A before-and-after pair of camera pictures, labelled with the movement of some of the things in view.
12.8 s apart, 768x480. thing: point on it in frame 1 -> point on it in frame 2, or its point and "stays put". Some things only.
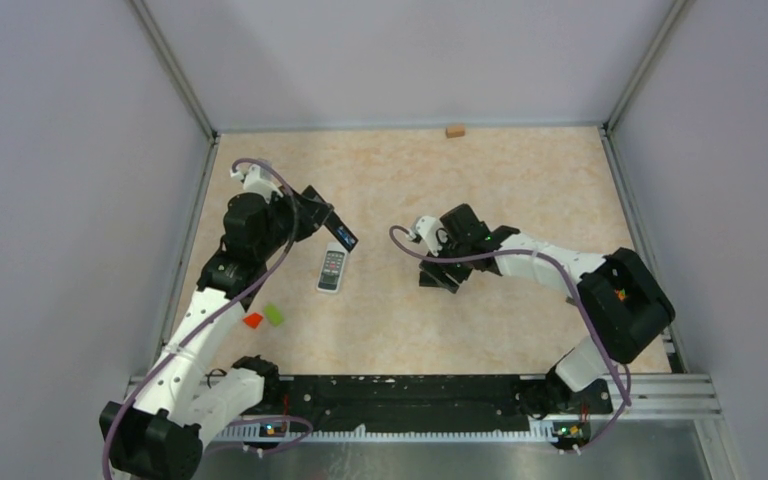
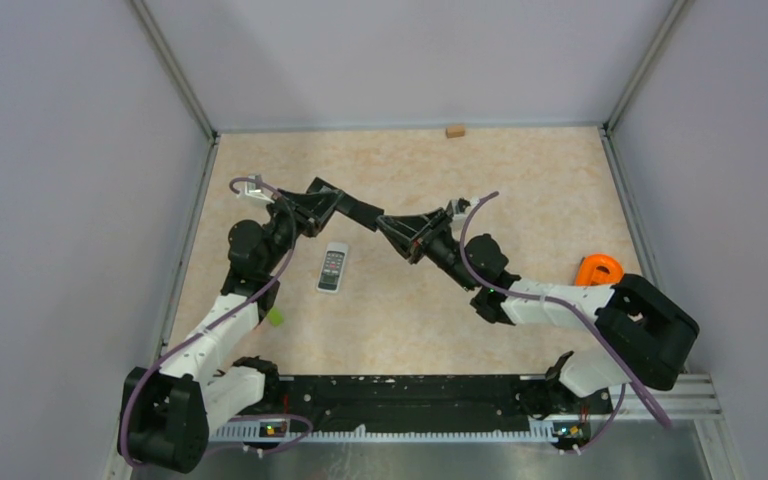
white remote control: (331, 268) stays put
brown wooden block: (455, 131) stays put
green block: (273, 314) stays put
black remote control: (341, 231) -> (358, 211)
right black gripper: (437, 269) -> (415, 234)
